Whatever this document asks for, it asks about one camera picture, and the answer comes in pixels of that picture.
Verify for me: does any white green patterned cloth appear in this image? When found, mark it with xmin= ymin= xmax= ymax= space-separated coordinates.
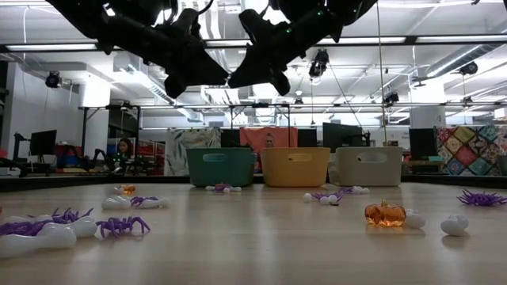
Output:
xmin=164 ymin=127 xmax=223 ymax=177

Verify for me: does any red hanging cloth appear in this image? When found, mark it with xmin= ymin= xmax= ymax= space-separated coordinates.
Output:
xmin=238 ymin=126 xmax=299 ymax=174

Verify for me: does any black hanging camera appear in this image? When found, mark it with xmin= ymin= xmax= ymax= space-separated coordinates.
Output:
xmin=307 ymin=47 xmax=330 ymax=79

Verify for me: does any orange plastic bin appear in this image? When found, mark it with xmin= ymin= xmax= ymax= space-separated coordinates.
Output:
xmin=260 ymin=147 xmax=331 ymax=188

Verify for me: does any black background rig frame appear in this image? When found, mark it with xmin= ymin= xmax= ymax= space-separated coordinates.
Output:
xmin=81 ymin=101 xmax=507 ymax=177

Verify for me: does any black computer monitor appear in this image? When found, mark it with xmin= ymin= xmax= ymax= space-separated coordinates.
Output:
xmin=296 ymin=128 xmax=318 ymax=149
xmin=219 ymin=128 xmax=242 ymax=150
xmin=322 ymin=122 xmax=364 ymax=154
xmin=408 ymin=127 xmax=436 ymax=162
xmin=29 ymin=129 xmax=59 ymax=158

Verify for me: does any teal plastic bin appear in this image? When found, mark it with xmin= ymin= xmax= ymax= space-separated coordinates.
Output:
xmin=185 ymin=147 xmax=257 ymax=188

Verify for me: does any thin vertical pole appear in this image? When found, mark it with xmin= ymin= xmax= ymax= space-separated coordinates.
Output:
xmin=375 ymin=0 xmax=387 ymax=143

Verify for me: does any colourful patchwork quilt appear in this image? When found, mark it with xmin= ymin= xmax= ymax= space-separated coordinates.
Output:
xmin=433 ymin=125 xmax=507 ymax=177

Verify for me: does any light grey plastic bin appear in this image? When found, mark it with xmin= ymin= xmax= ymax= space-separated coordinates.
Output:
xmin=328 ymin=146 xmax=404 ymax=188

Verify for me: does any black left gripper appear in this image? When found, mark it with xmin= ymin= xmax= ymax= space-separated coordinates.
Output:
xmin=98 ymin=15 xmax=230 ymax=99

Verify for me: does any black overhead frame beam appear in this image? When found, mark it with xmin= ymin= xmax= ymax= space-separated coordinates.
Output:
xmin=0 ymin=34 xmax=507 ymax=53

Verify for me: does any silver slanted air duct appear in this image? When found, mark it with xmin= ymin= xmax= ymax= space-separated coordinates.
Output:
xmin=425 ymin=43 xmax=507 ymax=78

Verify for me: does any black aluminium table frame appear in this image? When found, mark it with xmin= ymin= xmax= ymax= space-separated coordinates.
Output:
xmin=0 ymin=173 xmax=507 ymax=194

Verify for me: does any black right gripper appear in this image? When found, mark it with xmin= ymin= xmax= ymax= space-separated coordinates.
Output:
xmin=228 ymin=19 xmax=337 ymax=97

